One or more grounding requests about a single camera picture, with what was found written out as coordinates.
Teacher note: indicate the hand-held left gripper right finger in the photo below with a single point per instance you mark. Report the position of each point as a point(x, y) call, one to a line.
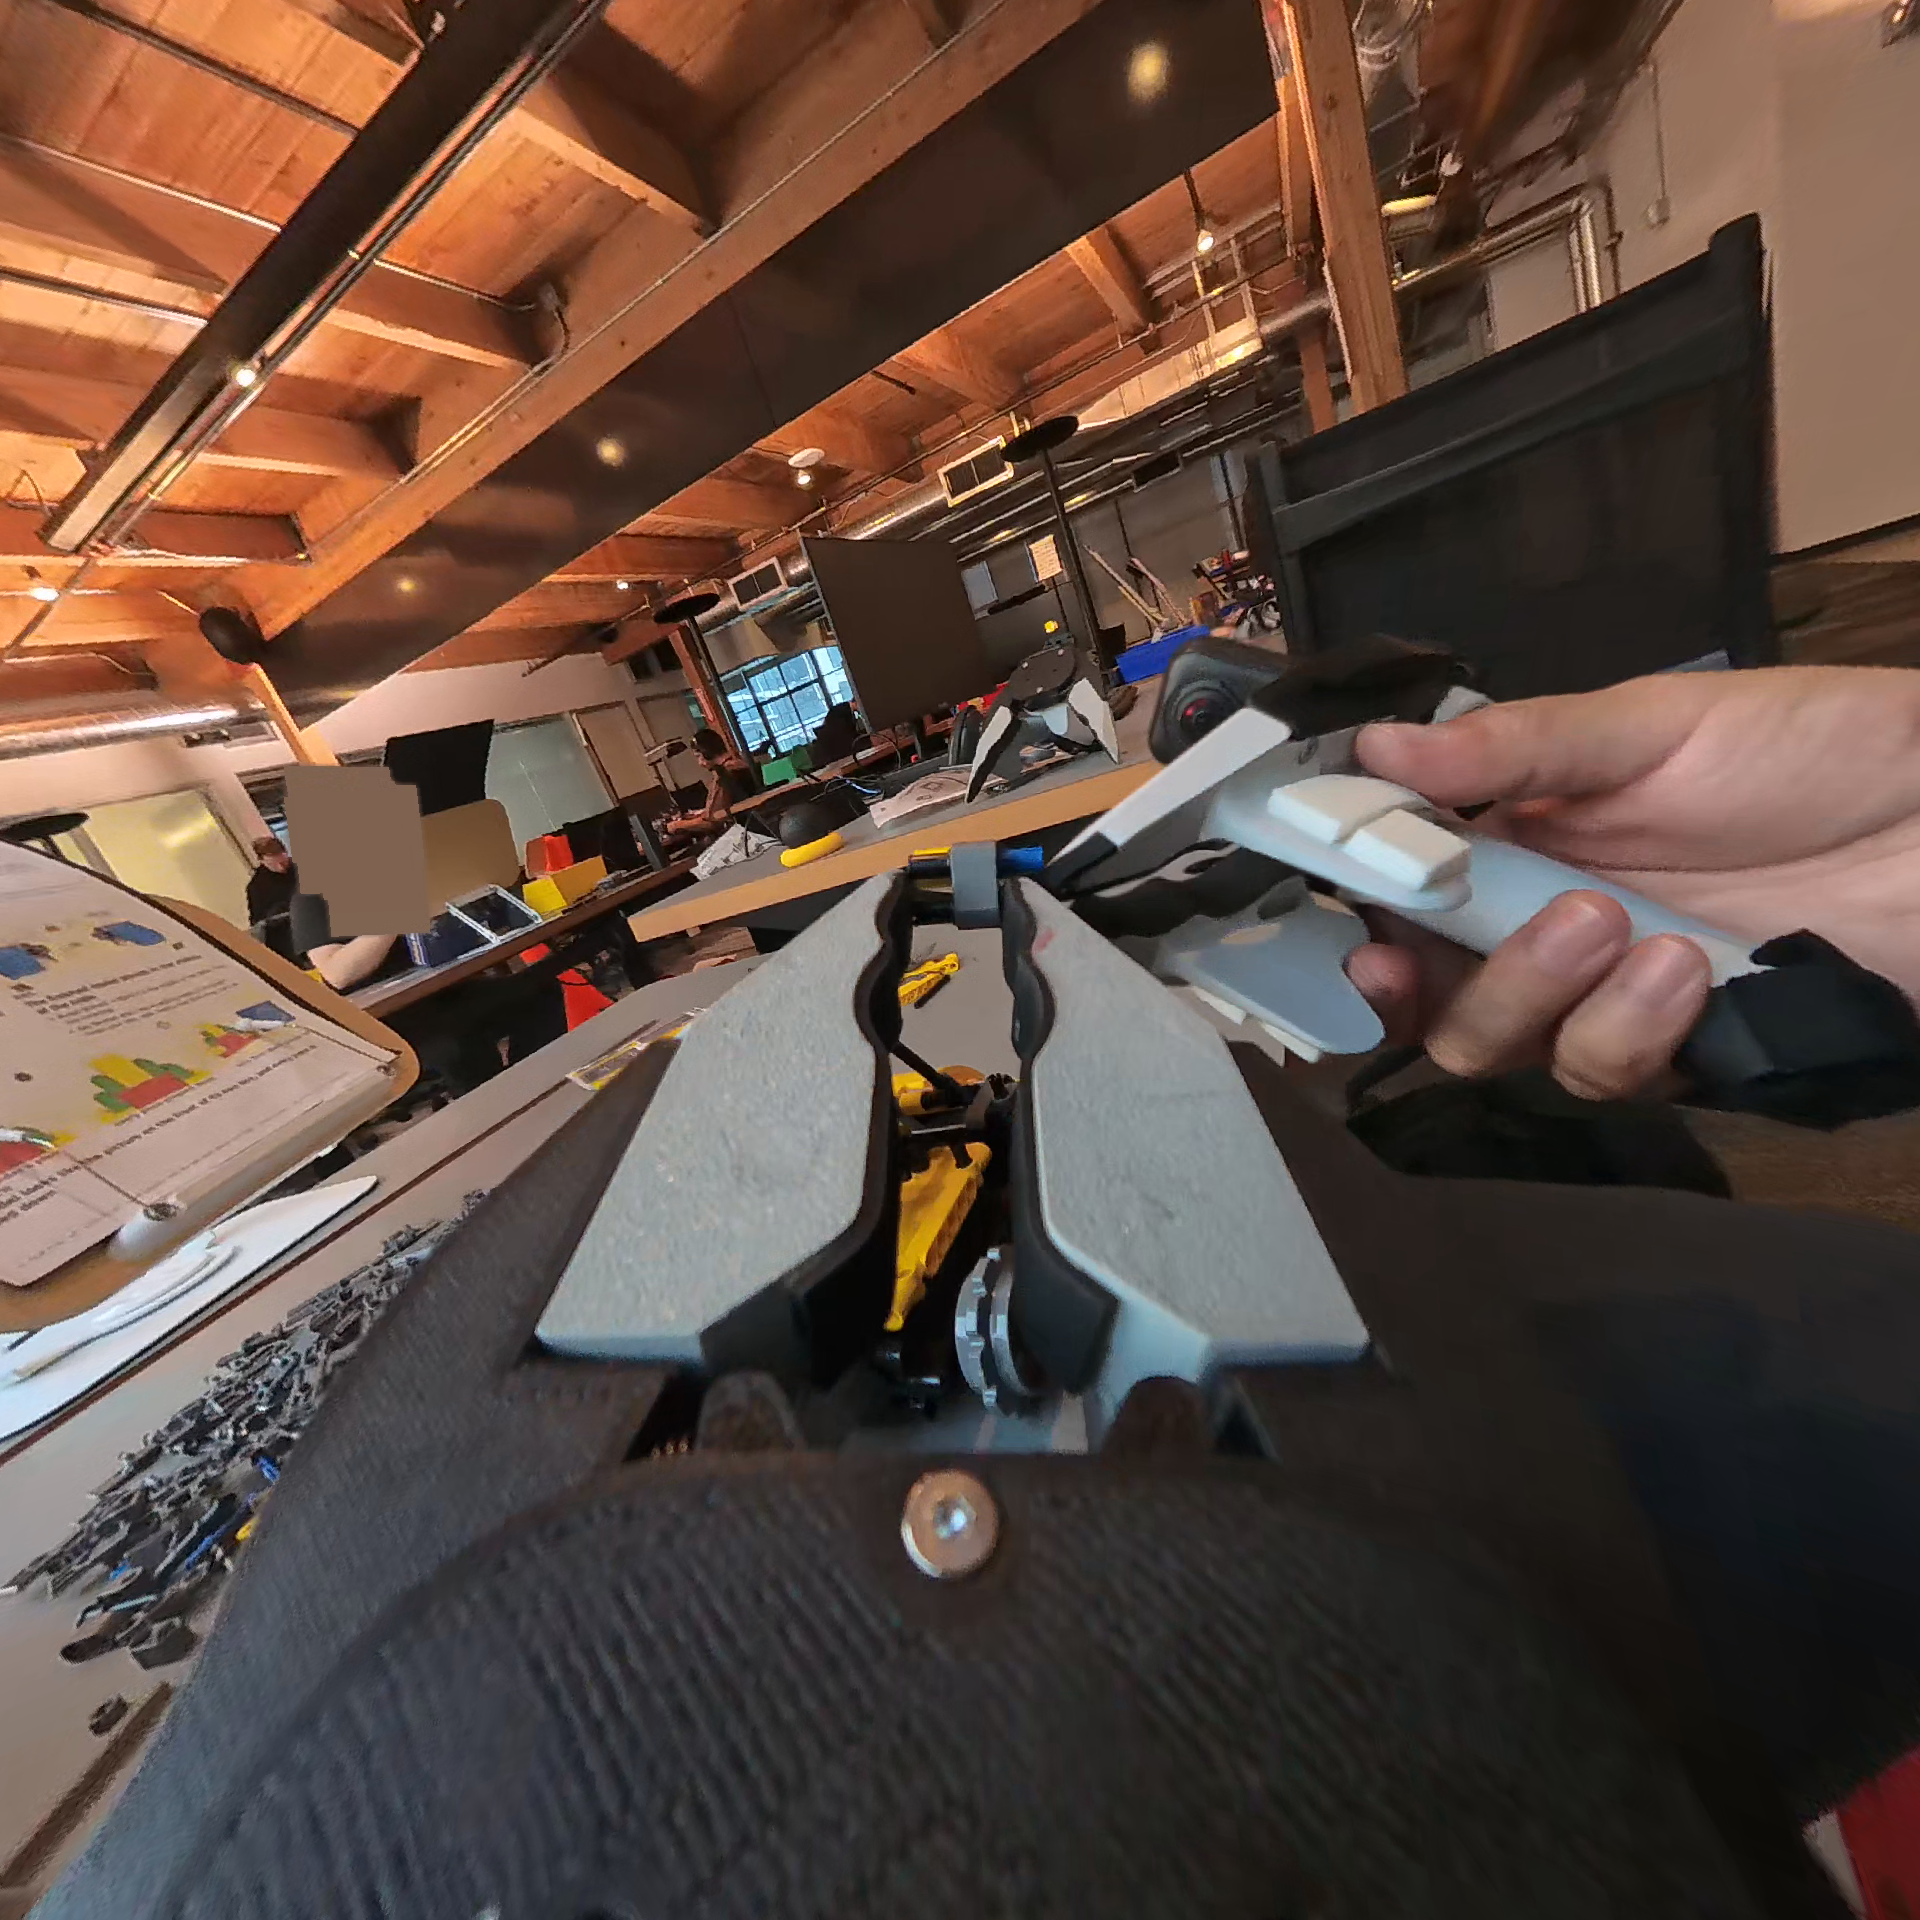
point(1184, 1184)

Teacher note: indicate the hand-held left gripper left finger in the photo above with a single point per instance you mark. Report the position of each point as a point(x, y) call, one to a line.
point(721, 1171)

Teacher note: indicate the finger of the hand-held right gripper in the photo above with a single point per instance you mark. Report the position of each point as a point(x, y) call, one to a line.
point(1275, 973)
point(1184, 795)

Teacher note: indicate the yellow toy vehicle model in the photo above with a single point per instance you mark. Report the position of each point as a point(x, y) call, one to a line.
point(937, 1201)

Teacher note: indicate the dark grey beam blue pins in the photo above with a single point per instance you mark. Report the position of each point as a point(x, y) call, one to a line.
point(973, 885)

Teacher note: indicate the wooden top desk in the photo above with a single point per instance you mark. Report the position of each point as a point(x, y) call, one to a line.
point(779, 891)

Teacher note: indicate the grey desk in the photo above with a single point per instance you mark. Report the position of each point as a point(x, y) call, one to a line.
point(44, 1515)

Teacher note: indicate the person's right hand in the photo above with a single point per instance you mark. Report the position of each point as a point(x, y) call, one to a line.
point(1724, 795)

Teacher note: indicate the idle grey black gripper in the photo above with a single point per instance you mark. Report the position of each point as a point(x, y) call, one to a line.
point(1049, 720)

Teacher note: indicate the black mesh office chair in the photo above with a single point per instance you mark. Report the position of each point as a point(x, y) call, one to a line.
point(1500, 493)

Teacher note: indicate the large black display screen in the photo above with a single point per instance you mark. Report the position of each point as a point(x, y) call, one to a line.
point(900, 629)

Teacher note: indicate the black pole stand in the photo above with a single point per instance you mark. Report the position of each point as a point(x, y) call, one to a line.
point(1041, 435)

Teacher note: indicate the white document stand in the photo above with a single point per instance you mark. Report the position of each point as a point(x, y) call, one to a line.
point(284, 1213)

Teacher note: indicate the wooden pillar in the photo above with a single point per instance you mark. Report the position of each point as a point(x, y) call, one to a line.
point(1341, 194)

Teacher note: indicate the pile of small bricks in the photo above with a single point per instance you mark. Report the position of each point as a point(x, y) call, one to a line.
point(194, 1440)

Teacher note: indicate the printed instruction sheet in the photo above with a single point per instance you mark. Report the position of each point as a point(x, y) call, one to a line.
point(136, 1050)

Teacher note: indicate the long ceiling light bar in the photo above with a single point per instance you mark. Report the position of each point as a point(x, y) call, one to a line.
point(284, 269)

